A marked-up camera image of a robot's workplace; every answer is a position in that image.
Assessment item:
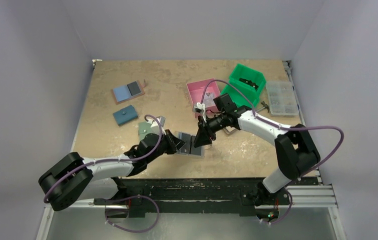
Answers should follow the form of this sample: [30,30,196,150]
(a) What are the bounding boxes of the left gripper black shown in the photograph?
[146,128,186,164]

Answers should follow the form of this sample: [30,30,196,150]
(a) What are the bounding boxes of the beige card holder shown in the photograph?
[223,127,237,135]
[175,131,206,159]

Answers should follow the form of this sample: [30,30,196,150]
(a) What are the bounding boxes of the dark grey VIP card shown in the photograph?
[177,132,203,157]

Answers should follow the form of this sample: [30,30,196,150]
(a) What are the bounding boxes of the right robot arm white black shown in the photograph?
[193,94,320,206]

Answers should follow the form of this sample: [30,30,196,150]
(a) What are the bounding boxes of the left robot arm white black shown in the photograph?
[38,129,186,211]

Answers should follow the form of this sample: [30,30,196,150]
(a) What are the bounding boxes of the cards in pink box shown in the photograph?
[203,92,216,106]

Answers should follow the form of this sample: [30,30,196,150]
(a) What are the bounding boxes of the green card holder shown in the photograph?
[138,121,155,141]

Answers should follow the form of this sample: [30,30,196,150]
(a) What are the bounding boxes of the blue card holder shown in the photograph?
[112,105,138,126]

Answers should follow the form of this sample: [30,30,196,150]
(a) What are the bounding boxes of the open brown card holder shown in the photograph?
[111,79,147,105]

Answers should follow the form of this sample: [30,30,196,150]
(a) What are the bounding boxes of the front green bin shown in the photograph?
[220,80,260,107]

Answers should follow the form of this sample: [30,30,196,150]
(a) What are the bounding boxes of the green bin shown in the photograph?
[220,80,260,107]
[229,63,266,95]

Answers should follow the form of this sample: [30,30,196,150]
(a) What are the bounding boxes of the black object in bin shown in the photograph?
[239,78,259,90]

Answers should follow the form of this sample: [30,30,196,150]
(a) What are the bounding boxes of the hammer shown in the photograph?
[256,101,270,113]

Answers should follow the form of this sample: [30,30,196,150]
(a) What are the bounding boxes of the rear green bin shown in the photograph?
[229,63,266,95]

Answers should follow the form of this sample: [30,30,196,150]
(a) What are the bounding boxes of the clear screw organizer box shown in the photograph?
[265,81,299,117]

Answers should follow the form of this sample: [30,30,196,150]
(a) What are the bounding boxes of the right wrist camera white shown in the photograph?
[193,102,206,121]

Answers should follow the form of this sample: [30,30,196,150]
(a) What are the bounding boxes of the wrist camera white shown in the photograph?
[151,116,166,134]
[193,102,206,121]

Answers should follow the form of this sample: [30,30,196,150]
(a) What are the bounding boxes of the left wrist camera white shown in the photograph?
[151,116,166,134]

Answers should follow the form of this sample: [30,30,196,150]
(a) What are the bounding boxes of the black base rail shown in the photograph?
[94,177,290,218]

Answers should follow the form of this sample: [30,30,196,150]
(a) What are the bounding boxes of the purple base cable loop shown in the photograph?
[104,194,160,233]

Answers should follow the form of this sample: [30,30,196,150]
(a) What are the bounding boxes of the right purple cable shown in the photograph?
[200,79,344,226]

